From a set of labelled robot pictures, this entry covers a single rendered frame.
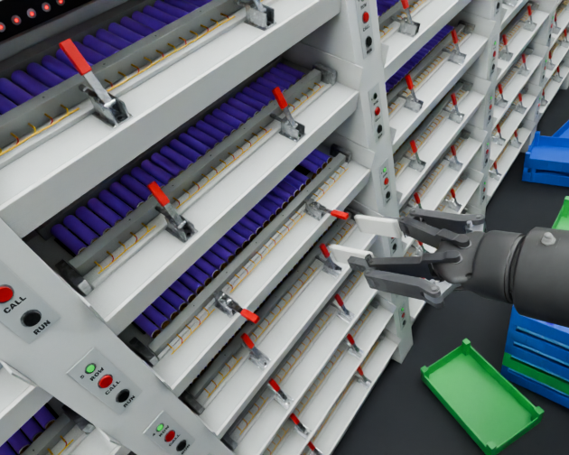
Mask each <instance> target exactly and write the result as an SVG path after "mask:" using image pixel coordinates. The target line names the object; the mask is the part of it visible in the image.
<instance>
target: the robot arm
mask: <svg viewBox="0 0 569 455"><path fill-rule="evenodd" d="M354 218H355V221H356V223H357V225H358V228H359V231H360V232H363V233H370V234H375V235H381V236H386V237H396V238H401V237H402V236H403V235H402V232H401V231H403V234H404V236H405V237H411V238H414V239H416V240H418V241H420V242H422V243H425V244H427V245H429V246H431V247H434V248H436V249H437V250H436V251H435V252H434V253H424V254H422V255H421V256H402V257H374V255H373V253H372V252H369V251H364V250H359V249H355V248H350V247H345V246H338V245H334V244H331V245H330V246H329V248H330V250H331V252H332V254H333V257H334V259H335V261H336V262H339V263H343V264H346V265H349V266H350V268H351V269H352V270H355V271H359V272H362V273H363V274H364V276H365V278H366V280H367V283H368V286H369V288H371V289H374V290H379V291H382V292H386V293H393V294H398V295H402V296H405V297H410V298H414V299H418V300H422V301H425V302H427V303H429V304H431V305H432V306H434V307H435V308H438V309H440V308H442V307H443V306H444V300H443V299H444V298H445V297H446V296H447V295H448V294H449V293H451V292H452V291H456V292H458V291H471V292H473V293H476V294H478V295H479V296H480V297H482V298H486V299H490V300H493V301H498V302H504V303H508V304H513V303H514V307H515V309H516V311H517V312H518V314H519V315H521V316H525V317H528V318H531V319H535V320H541V321H545V322H549V323H553V324H556V325H559V326H563V327H566V328H569V230H563V229H554V228H546V227H534V228H533V229H531V230H530V231H529V232H528V233H527V235H525V234H521V233H514V232H507V231H499V230H491V231H489V232H488V233H487V228H486V223H485V218H484V215H483V214H471V215H461V214H454V213H448V212H441V211H435V210H429V209H417V208H413V209H410V210H409V214H408V215H407V216H402V217H400V218H395V217H388V216H384V217H381V218H377V217H370V216H362V215H356V216H355V217H354ZM421 218H423V219H421ZM432 266H433V267H432ZM423 278H425V279H426V280H425V279H423ZM427 280H429V281H427ZM436 281H442V282H441V283H438V282H436Z"/></svg>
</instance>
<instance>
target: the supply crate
mask: <svg viewBox="0 0 569 455"><path fill-rule="evenodd" d="M509 323H511V324H514V325H517V326H519V327H521V328H523V329H526V330H530V331H532V332H535V333H536V334H539V335H542V336H544V337H547V338H549V339H552V340H555V341H557V342H560V343H563V344H565V345H567V346H569V328H566V327H563V326H559V325H556V324H554V326H552V325H549V324H546V322H545V321H541V320H535V319H531V318H529V317H525V316H521V315H519V314H518V312H517V311H516V309H515V307H514V304H513V306H512V310H511V315H510V321H509Z"/></svg>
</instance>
